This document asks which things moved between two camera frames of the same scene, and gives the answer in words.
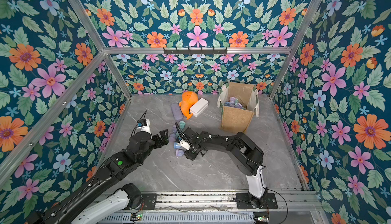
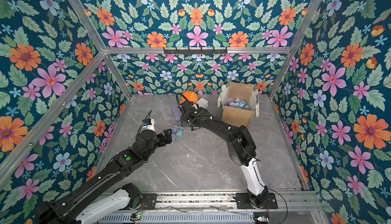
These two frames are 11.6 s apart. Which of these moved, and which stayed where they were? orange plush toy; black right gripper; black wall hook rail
Moved: black right gripper
Stayed: orange plush toy; black wall hook rail
